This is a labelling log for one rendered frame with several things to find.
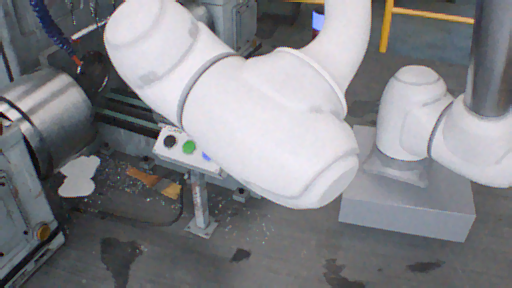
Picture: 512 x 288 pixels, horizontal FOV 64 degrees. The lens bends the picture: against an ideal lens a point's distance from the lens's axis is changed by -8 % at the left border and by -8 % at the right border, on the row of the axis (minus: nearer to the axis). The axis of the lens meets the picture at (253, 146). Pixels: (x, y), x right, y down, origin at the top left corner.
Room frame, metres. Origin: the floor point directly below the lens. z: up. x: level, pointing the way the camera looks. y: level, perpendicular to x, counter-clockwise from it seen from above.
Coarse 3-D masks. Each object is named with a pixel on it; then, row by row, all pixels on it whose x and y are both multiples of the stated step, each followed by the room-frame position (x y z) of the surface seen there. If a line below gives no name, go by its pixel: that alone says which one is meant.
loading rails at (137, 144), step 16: (112, 96) 1.22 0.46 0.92; (128, 96) 1.22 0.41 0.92; (96, 112) 1.11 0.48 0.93; (112, 112) 1.13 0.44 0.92; (128, 112) 1.18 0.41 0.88; (144, 112) 1.15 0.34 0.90; (112, 128) 1.09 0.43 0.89; (128, 128) 1.06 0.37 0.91; (144, 128) 1.03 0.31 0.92; (160, 128) 1.04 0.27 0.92; (112, 144) 1.09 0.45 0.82; (128, 144) 1.06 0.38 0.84; (144, 144) 1.03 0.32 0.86; (144, 160) 1.01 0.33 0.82; (160, 160) 1.01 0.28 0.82; (208, 176) 0.94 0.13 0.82; (240, 192) 0.87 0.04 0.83
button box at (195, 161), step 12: (168, 132) 0.79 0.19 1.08; (180, 132) 0.79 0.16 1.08; (156, 144) 0.78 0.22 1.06; (180, 144) 0.76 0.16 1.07; (168, 156) 0.75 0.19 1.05; (180, 156) 0.74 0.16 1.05; (192, 156) 0.73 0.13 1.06; (192, 168) 0.74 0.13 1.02; (204, 168) 0.71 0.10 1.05; (216, 168) 0.70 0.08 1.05
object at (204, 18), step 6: (174, 0) 1.44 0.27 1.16; (180, 0) 1.45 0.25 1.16; (186, 0) 1.46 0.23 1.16; (192, 0) 1.47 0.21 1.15; (186, 6) 1.42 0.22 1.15; (192, 6) 1.44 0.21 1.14; (198, 6) 1.45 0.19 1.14; (204, 6) 1.49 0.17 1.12; (192, 12) 1.41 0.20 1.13; (198, 12) 1.43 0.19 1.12; (204, 12) 1.45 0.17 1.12; (198, 18) 1.41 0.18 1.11; (204, 18) 1.43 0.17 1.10; (210, 18) 1.47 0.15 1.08; (210, 24) 1.44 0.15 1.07; (210, 30) 1.43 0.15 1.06
